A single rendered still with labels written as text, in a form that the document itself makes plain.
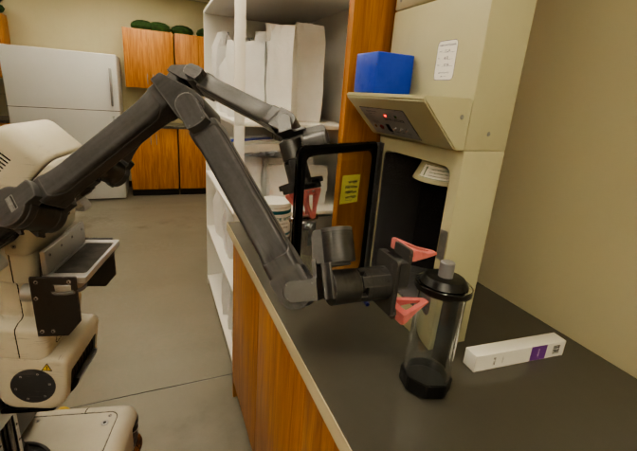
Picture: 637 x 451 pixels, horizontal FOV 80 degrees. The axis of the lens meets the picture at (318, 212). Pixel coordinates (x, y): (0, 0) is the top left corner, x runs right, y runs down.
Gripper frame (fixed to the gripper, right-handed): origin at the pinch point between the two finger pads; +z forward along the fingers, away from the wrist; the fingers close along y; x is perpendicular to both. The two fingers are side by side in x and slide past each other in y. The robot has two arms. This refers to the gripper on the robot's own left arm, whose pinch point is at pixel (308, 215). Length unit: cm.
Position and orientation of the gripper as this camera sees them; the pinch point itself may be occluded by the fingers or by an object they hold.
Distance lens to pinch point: 97.2
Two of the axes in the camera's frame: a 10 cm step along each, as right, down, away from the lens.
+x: -6.6, 1.7, -7.3
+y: -7.1, 1.8, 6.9
